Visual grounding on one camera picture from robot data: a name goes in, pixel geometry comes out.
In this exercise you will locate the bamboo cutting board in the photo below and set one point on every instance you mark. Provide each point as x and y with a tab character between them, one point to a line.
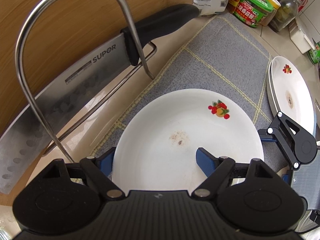
64	33

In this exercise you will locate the green lidded seasoning tub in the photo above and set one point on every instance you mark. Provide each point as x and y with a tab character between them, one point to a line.
252	12

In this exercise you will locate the steel kitchen knife black handle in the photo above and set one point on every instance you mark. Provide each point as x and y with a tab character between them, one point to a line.
25	138

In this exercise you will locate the green label glass jar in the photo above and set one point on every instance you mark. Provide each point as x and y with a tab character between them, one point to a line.
314	54

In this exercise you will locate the white plate at mat edge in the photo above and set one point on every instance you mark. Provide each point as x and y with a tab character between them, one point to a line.
288	93

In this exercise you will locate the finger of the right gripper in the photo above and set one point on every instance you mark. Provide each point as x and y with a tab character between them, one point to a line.
266	135

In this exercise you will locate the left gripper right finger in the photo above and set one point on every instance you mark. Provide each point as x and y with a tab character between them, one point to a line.
217	170

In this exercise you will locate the white plastic lidded box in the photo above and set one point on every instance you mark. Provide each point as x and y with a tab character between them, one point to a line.
300	36

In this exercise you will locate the white plate with fruit print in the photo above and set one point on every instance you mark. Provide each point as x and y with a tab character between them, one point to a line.
157	150

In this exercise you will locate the glass oil bottle red cap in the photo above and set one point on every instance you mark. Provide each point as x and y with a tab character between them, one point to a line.
285	14

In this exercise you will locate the grey checked cloth mat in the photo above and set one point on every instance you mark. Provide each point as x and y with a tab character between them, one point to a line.
222	57

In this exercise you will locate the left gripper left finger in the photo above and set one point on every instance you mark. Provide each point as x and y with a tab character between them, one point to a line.
97	170

